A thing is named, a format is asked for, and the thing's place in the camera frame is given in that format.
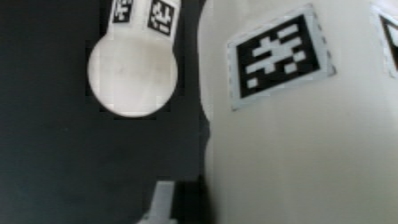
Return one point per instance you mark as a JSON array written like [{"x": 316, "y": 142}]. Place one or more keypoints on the white lamp bulb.
[{"x": 131, "y": 63}]

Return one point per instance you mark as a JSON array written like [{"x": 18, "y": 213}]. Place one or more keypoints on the white lamp shade with markers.
[{"x": 299, "y": 95}]

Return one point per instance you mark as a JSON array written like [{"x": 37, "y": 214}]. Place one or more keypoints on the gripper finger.
[{"x": 178, "y": 203}]

